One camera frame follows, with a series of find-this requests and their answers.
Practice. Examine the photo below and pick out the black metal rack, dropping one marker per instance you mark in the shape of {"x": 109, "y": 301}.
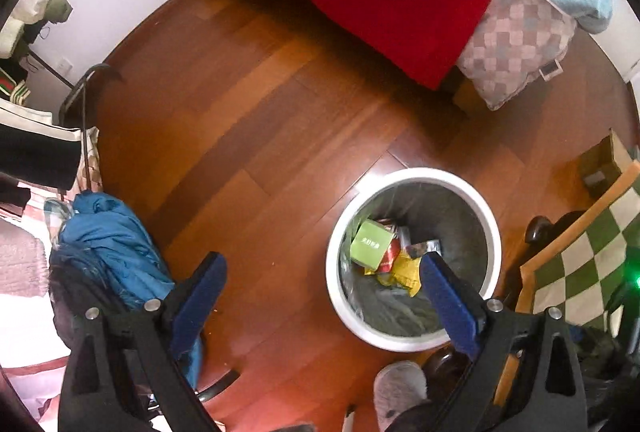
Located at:
{"x": 85, "y": 81}

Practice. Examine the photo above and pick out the grey pink slipper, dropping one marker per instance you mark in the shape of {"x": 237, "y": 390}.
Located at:
{"x": 400, "y": 389}

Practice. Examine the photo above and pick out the striped green red garment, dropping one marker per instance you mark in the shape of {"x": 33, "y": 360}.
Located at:
{"x": 15, "y": 91}

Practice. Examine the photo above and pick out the black round caster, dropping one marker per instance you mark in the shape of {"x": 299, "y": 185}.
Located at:
{"x": 442, "y": 364}
{"x": 537, "y": 230}

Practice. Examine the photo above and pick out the wooden table leg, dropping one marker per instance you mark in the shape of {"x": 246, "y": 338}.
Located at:
{"x": 506, "y": 377}

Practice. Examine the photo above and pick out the yellow snack bag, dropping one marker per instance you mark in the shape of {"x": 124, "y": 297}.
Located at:
{"x": 405, "y": 272}

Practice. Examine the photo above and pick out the white wall socket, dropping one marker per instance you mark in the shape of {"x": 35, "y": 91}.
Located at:
{"x": 65, "y": 64}

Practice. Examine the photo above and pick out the black chair base leg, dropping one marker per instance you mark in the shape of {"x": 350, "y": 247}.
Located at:
{"x": 217, "y": 387}

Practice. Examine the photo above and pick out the flat brown cardboard piece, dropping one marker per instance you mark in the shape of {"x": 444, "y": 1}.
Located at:
{"x": 607, "y": 159}

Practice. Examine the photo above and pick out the pink grey checkered quilt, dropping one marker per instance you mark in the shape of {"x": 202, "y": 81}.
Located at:
{"x": 515, "y": 41}

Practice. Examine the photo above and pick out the plaid fabric bag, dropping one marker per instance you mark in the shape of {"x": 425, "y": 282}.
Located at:
{"x": 92, "y": 156}

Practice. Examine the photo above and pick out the white green jacket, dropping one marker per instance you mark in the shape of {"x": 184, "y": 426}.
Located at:
{"x": 35, "y": 9}

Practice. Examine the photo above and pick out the blue jacket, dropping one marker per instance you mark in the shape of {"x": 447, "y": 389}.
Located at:
{"x": 110, "y": 252}

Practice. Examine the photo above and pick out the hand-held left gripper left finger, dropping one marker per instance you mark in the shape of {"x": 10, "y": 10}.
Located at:
{"x": 192, "y": 307}

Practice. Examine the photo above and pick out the black fluffy cloth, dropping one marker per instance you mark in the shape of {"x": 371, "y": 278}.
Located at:
{"x": 75, "y": 282}

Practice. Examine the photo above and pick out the white round trash bin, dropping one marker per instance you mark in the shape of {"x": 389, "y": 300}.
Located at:
{"x": 332, "y": 272}

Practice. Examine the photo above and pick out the black garment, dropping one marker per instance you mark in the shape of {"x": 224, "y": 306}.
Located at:
{"x": 40, "y": 154}

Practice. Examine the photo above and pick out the pink knitted cloth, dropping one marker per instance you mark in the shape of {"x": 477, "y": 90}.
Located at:
{"x": 20, "y": 257}

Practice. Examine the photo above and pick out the dark trash bag liner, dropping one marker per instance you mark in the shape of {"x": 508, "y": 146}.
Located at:
{"x": 450, "y": 212}

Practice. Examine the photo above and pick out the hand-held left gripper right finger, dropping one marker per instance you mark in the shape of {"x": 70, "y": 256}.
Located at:
{"x": 452, "y": 307}

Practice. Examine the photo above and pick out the red packet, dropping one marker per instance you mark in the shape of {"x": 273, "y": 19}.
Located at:
{"x": 389, "y": 263}

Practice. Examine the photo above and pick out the green cardboard box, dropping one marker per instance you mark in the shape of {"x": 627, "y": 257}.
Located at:
{"x": 370, "y": 244}

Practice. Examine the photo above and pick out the white pink blanket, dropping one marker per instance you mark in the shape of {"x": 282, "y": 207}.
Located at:
{"x": 25, "y": 342}

